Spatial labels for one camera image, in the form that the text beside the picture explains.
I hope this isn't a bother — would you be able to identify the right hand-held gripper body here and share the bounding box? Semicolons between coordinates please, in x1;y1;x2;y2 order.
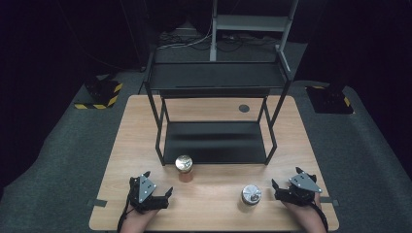
274;172;324;208

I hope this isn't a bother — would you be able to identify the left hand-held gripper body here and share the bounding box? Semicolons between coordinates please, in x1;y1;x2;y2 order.
127;174;170;215

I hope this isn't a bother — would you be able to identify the glass jar with silver lid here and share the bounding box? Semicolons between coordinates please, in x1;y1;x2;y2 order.
239;183;262;212

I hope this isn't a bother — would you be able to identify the glass jar with gold lid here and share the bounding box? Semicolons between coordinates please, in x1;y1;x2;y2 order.
174;154;194;183

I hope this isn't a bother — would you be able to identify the black two-tier metal shelf rack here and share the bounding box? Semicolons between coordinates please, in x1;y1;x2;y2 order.
143;44;294;167

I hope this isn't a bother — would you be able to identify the person's right hand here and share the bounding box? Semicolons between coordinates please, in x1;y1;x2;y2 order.
281;193;324;226

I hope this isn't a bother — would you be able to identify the person's left hand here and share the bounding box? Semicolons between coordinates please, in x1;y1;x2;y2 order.
123;204;160;228

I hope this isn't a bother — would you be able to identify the grey tape strip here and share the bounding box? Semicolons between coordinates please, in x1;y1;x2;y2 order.
86;198;108;208
320;196;340;208

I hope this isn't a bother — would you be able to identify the black yellow-striped floor base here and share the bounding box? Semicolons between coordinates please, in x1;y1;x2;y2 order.
74;76;124;111
305;84;355;115

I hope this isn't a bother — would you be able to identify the grey metal stand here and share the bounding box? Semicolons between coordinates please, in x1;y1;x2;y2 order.
209;0;299;73

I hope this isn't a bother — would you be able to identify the left hand-held gripper cable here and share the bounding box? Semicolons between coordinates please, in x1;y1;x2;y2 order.
117;199;136;233

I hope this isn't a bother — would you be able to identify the hand-held gripper cable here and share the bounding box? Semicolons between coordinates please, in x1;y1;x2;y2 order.
310;201;329;233
117;199;136;233

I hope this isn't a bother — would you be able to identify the right hand-held gripper cable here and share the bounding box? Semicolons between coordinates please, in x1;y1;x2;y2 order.
310;201;329;233

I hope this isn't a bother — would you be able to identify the white floor cable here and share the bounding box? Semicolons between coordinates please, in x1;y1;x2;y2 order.
157;18;214;50

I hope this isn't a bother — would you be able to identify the black floor cable bundle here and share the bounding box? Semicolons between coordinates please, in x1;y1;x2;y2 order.
156;30;280;52

